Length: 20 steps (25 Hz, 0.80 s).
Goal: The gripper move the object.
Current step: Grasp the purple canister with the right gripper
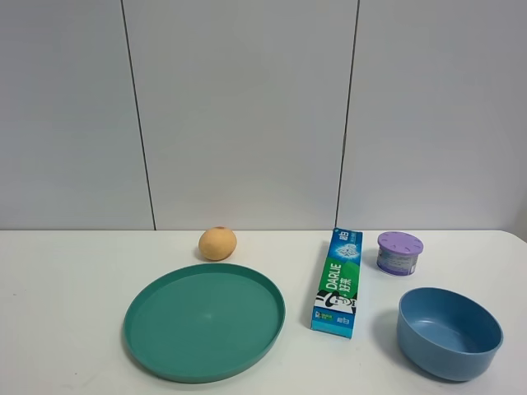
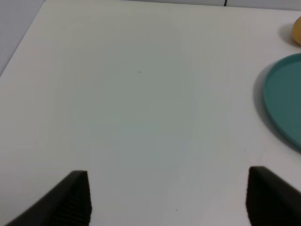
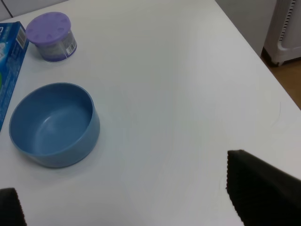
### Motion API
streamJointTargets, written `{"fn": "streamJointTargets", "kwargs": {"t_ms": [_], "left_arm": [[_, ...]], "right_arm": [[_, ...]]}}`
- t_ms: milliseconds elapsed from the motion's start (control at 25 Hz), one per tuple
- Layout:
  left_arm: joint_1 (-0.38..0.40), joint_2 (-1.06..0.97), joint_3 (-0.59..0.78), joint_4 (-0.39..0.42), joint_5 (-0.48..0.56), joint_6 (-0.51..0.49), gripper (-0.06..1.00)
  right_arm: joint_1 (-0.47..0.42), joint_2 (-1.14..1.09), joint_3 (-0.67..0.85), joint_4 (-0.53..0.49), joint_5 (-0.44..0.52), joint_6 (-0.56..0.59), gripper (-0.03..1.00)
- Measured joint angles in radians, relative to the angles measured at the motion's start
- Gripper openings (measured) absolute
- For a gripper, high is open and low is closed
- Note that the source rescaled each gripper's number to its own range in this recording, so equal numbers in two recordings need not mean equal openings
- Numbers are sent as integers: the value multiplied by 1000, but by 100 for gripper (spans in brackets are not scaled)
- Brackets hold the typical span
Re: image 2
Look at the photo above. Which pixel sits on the teal round plate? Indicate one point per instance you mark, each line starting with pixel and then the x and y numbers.
pixel 282 98

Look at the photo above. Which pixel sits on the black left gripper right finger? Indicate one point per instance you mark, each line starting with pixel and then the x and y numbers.
pixel 271 201

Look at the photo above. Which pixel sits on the orange round fruit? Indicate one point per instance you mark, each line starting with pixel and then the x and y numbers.
pixel 296 31

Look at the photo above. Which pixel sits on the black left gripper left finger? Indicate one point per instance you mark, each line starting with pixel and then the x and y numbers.
pixel 66 204

